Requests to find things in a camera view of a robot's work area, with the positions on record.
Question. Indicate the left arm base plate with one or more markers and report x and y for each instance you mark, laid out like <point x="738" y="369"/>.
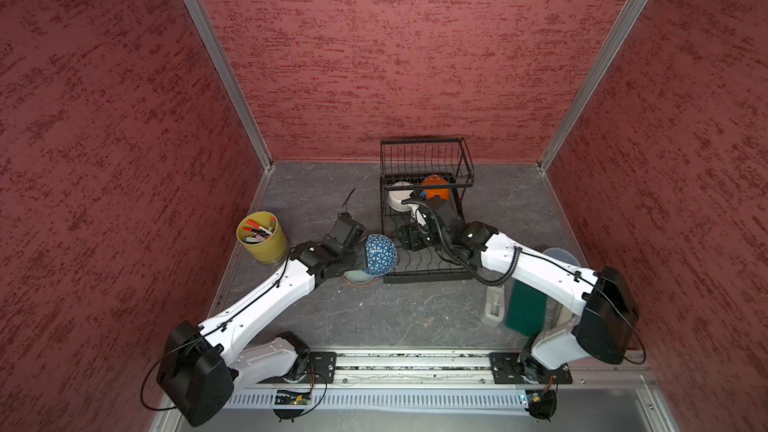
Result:
<point x="311" y="366"/>

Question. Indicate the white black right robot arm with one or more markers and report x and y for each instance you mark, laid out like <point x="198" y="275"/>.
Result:
<point x="604" y="313"/>

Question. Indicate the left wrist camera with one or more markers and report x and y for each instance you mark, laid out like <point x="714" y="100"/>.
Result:
<point x="346" y="232"/>

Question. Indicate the black wire dish rack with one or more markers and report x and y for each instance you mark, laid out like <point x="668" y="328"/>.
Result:
<point x="412" y="160"/>

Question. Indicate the white ceramic bowl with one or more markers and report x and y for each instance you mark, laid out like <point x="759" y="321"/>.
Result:
<point x="396" y="197"/>

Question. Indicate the orange plastic bowl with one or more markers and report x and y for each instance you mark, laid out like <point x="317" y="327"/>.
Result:
<point x="435" y="186"/>

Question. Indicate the translucent measuring cup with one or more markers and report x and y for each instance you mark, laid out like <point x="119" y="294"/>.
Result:
<point x="562" y="255"/>

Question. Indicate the patterned bowl stack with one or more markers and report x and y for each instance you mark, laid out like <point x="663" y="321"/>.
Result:
<point x="359" y="278"/>

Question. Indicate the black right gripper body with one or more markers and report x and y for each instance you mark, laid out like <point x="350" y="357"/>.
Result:
<point x="445" y="238"/>

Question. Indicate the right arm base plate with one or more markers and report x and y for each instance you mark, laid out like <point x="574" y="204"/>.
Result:
<point x="507" y="368"/>

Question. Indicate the blue triangle pattern bowl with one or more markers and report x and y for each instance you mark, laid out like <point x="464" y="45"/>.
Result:
<point x="380" y="254"/>

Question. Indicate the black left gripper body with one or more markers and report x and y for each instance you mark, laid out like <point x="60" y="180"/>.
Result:
<point x="346" y="258"/>

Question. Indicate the yellow-green pen cup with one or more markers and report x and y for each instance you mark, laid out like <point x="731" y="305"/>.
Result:
<point x="271" y="250"/>

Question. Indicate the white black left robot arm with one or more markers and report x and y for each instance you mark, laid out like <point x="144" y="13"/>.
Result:
<point x="203" y="365"/>

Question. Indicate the green sponge pad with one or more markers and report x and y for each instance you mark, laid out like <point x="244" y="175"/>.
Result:
<point x="526" y="310"/>

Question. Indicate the red marker in cup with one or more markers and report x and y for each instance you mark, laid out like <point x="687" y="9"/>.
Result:
<point x="255" y="228"/>

